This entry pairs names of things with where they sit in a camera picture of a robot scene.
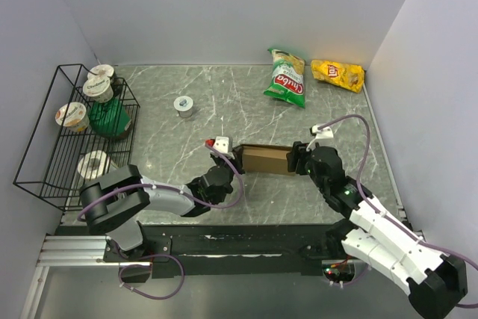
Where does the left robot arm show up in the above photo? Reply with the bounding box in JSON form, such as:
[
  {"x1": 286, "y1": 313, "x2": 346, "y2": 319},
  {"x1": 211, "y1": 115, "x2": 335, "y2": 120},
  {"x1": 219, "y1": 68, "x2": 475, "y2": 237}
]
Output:
[{"x1": 77, "y1": 146, "x2": 245, "y2": 261}]

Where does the small white yogurt cup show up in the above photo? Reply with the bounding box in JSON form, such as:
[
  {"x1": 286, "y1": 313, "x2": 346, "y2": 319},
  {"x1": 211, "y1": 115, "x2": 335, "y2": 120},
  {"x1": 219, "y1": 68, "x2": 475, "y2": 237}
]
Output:
[{"x1": 173, "y1": 96, "x2": 193, "y2": 118}]

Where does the Chobani yogurt cup middle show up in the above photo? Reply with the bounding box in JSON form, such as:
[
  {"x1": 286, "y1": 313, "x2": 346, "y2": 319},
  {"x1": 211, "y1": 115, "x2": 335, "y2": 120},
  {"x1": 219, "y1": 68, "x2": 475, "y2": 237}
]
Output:
[{"x1": 82, "y1": 76, "x2": 114, "y2": 103}]

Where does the Chobani yogurt cup front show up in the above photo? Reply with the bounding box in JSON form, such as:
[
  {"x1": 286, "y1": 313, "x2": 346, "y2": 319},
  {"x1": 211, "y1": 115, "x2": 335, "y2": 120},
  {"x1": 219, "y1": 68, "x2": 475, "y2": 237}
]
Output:
[{"x1": 55, "y1": 102, "x2": 90, "y2": 133}]

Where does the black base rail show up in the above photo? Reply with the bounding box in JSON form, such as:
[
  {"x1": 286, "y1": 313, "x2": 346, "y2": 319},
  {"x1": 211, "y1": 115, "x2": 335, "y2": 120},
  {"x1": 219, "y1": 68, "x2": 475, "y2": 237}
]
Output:
[{"x1": 35, "y1": 221, "x2": 430, "y2": 279}]

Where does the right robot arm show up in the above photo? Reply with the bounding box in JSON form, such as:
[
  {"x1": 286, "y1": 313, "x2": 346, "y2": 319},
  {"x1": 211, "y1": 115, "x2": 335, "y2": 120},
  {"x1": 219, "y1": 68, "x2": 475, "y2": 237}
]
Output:
[{"x1": 287, "y1": 141, "x2": 468, "y2": 318}]

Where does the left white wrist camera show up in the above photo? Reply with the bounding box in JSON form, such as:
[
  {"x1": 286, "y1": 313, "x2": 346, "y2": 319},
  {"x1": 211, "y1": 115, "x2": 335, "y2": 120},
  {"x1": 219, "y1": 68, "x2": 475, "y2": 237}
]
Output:
[{"x1": 205, "y1": 136, "x2": 233, "y2": 158}]

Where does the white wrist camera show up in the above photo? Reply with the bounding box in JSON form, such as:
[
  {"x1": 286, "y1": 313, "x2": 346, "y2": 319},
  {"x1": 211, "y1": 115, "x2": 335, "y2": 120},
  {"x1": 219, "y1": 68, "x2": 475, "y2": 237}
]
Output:
[
  {"x1": 205, "y1": 136, "x2": 233, "y2": 158},
  {"x1": 309, "y1": 124, "x2": 334, "y2": 144}
]

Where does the brown cardboard box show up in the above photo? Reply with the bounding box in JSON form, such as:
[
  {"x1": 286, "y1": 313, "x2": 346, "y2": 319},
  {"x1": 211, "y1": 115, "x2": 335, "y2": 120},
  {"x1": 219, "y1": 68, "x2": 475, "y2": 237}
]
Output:
[{"x1": 234, "y1": 144, "x2": 294, "y2": 176}]

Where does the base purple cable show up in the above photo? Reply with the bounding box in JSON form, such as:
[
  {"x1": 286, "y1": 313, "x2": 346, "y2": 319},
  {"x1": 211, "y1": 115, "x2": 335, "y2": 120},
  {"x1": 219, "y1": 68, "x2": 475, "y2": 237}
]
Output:
[{"x1": 118, "y1": 253, "x2": 185, "y2": 300}]

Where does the green Chuba snack bag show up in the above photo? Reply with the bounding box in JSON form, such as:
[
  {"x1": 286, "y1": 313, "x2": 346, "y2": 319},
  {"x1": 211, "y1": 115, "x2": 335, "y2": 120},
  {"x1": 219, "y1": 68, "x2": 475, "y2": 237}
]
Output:
[{"x1": 264, "y1": 49, "x2": 305, "y2": 108}]

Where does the green bottle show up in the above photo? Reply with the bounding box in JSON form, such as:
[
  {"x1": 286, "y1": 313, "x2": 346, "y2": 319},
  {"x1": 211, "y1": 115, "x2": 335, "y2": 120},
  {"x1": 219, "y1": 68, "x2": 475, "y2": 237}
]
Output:
[{"x1": 88, "y1": 98, "x2": 131, "y2": 140}]

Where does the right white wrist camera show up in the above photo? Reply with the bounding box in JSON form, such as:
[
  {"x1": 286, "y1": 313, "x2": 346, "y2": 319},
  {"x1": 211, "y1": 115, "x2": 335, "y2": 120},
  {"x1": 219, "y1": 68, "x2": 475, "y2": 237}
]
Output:
[{"x1": 309, "y1": 124, "x2": 334, "y2": 144}]

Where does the yellow Lays chips bag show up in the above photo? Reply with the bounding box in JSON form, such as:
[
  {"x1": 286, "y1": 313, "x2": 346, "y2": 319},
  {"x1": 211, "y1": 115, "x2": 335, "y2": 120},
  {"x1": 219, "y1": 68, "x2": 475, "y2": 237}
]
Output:
[{"x1": 311, "y1": 60, "x2": 364, "y2": 93}]

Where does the black wire rack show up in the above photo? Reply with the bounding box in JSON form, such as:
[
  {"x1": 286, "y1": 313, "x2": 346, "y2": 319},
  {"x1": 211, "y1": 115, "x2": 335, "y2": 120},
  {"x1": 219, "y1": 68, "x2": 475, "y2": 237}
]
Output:
[{"x1": 13, "y1": 64, "x2": 140, "y2": 212}]

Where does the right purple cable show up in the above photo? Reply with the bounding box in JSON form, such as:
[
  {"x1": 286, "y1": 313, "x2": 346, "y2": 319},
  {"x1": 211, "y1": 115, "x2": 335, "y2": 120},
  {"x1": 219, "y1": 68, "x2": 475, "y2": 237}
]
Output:
[{"x1": 317, "y1": 114, "x2": 478, "y2": 309}]

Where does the white tape roll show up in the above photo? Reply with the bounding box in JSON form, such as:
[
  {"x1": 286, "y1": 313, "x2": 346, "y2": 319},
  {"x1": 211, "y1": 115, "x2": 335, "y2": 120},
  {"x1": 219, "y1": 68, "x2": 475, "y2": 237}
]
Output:
[{"x1": 77, "y1": 150, "x2": 118, "y2": 181}]

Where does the chobani yogurt cup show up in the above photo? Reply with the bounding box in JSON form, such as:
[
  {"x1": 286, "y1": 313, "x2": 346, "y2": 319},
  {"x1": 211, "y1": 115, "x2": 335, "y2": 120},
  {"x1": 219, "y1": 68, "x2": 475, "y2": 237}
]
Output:
[
  {"x1": 82, "y1": 76, "x2": 114, "y2": 103},
  {"x1": 55, "y1": 102, "x2": 90, "y2": 133}
]

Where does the yogurt cup rear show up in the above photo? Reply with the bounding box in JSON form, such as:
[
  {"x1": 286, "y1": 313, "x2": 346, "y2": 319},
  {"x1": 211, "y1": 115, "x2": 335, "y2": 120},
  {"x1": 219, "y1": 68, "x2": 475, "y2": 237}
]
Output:
[{"x1": 87, "y1": 64, "x2": 115, "y2": 78}]

